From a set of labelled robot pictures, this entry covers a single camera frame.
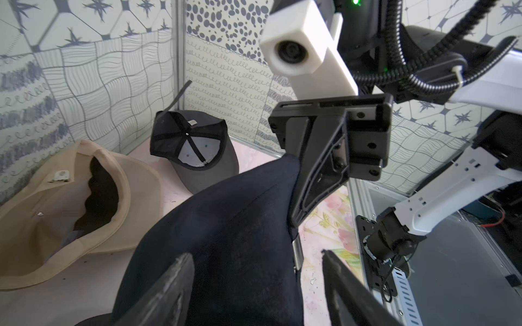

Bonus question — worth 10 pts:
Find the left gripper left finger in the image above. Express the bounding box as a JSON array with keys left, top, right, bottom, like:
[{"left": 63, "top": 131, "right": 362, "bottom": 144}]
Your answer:
[{"left": 114, "top": 253, "right": 194, "bottom": 326}]

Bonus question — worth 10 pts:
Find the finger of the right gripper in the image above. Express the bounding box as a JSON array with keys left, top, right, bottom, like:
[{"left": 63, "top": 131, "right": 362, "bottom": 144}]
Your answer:
[{"left": 288, "top": 112, "right": 349, "bottom": 228}]

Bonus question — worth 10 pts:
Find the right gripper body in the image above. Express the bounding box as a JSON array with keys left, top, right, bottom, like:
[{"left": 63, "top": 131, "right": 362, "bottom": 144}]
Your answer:
[{"left": 268, "top": 94, "right": 394, "bottom": 181}]

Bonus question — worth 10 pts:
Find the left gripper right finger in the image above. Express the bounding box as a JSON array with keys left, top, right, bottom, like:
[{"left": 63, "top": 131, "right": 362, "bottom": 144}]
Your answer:
[{"left": 322, "top": 250, "right": 400, "bottom": 326}]

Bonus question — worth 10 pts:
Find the black cap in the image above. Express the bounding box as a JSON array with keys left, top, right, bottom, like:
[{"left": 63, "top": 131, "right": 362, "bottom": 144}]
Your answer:
[{"left": 85, "top": 155, "right": 304, "bottom": 325}]

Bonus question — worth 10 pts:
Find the dark grey baseball cap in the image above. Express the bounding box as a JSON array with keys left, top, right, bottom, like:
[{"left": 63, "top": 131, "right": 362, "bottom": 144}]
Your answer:
[{"left": 150, "top": 80, "right": 239, "bottom": 194}]

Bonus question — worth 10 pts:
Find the beige baseball cap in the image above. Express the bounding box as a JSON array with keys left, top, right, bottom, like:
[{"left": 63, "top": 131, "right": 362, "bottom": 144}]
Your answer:
[{"left": 1, "top": 140, "right": 163, "bottom": 291}]

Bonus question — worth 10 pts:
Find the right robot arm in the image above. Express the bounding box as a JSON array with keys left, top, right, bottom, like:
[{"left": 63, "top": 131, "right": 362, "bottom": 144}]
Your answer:
[{"left": 301, "top": 1, "right": 521, "bottom": 270}]

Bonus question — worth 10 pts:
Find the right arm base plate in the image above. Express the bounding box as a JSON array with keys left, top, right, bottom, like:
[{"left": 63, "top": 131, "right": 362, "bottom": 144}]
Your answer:
[{"left": 355, "top": 215, "right": 410, "bottom": 303}]

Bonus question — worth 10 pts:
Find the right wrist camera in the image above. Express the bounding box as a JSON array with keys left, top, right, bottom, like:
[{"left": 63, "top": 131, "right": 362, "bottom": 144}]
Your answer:
[{"left": 259, "top": 1, "right": 359, "bottom": 100}]

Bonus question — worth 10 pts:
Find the aluminium front rail frame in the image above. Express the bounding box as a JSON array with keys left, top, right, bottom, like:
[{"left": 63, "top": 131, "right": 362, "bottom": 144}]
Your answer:
[{"left": 346, "top": 178, "right": 522, "bottom": 326}]

